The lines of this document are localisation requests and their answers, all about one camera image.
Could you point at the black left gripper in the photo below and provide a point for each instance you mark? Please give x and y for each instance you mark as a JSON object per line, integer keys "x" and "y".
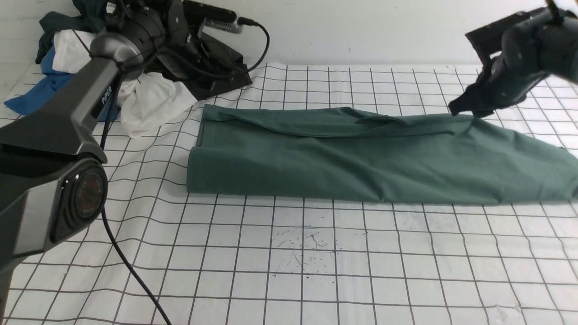
{"x": 185, "y": 20}

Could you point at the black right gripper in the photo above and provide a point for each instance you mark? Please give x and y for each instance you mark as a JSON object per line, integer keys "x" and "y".
{"x": 497, "y": 87}

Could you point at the green long-sleeved shirt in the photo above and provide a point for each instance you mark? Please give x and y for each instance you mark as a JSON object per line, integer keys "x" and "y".
{"x": 350, "y": 155}

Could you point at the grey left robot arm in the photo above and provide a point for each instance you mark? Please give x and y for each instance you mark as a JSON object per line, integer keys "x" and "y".
{"x": 53, "y": 184}

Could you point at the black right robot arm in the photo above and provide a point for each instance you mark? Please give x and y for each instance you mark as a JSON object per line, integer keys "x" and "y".
{"x": 517, "y": 53}

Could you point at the dark olive shirt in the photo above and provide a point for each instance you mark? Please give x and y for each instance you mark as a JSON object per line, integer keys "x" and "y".
{"x": 207, "y": 67}

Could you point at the white shirt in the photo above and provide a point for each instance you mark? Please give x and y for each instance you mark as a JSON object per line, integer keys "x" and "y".
{"x": 147, "y": 102}

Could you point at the dark navy shirt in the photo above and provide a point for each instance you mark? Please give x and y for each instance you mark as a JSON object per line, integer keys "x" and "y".
{"x": 91, "y": 18}

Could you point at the blue shirt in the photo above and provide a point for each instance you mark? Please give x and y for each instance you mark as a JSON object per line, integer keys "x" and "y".
{"x": 49, "y": 88}

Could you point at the white grid-pattern tablecloth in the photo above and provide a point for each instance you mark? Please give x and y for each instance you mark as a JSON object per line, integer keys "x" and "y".
{"x": 226, "y": 260}

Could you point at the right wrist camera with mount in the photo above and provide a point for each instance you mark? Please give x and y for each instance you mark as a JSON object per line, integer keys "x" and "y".
{"x": 486, "y": 40}

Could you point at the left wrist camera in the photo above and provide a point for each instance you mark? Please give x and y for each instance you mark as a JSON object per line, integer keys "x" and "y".
{"x": 212, "y": 18}

